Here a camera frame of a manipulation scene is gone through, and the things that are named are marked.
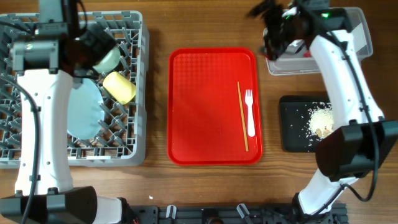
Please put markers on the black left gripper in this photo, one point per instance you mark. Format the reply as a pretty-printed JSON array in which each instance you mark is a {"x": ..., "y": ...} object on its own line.
[{"x": 94, "y": 37}]

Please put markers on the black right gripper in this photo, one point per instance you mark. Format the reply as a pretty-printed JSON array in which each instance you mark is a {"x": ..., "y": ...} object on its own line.
[{"x": 275, "y": 46}]

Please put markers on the green plastic bowl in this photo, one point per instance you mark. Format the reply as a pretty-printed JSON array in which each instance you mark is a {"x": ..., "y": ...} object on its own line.
[{"x": 109, "y": 62}]

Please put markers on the light blue plate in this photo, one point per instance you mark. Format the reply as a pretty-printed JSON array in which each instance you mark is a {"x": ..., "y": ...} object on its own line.
[{"x": 84, "y": 111}]

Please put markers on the yellow plastic cup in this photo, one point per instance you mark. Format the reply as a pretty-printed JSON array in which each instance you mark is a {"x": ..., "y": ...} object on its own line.
[{"x": 119, "y": 87}]

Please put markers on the white plastic fork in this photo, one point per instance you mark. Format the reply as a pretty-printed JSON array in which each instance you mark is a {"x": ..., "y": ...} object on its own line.
[{"x": 249, "y": 103}]

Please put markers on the rice and peanut scraps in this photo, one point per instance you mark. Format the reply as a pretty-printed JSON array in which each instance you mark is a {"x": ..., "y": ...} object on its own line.
[{"x": 320, "y": 123}]

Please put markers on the wooden chopstick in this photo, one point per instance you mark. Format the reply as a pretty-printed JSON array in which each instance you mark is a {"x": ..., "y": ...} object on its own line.
[{"x": 242, "y": 118}]

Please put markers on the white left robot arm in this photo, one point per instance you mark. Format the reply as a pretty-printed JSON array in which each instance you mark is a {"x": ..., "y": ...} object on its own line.
[{"x": 44, "y": 60}]

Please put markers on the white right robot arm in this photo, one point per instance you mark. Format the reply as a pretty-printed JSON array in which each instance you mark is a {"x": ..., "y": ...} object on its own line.
[{"x": 362, "y": 136}]

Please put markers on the grey dishwasher rack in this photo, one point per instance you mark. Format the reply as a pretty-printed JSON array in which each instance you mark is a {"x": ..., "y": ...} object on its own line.
[{"x": 121, "y": 140}]

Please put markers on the clear plastic bin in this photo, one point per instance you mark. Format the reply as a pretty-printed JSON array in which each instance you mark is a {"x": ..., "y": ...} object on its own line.
[{"x": 294, "y": 62}]

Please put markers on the black plastic tray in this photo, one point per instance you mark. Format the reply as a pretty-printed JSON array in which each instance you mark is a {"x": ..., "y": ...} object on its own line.
[{"x": 295, "y": 113}]

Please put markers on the red plastic tray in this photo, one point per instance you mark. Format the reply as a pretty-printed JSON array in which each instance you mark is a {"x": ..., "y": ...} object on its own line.
[{"x": 204, "y": 125}]

